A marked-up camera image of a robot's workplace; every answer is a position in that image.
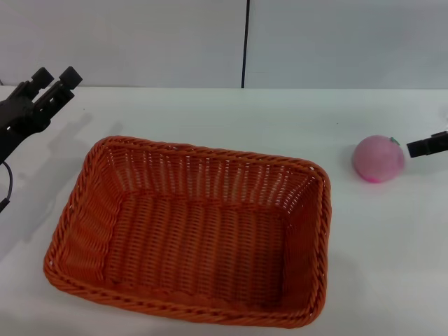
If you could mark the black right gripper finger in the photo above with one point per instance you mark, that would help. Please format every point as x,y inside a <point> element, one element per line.
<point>420,148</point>

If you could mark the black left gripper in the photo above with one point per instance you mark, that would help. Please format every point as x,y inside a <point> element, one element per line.
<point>17,115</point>

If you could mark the pink toy peach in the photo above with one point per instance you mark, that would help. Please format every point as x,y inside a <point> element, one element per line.
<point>378,159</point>

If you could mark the orange woven plastic basket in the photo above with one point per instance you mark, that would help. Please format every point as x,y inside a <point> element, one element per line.
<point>196,245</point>

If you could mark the dark vertical wall strip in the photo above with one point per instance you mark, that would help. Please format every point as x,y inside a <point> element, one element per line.
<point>245,42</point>

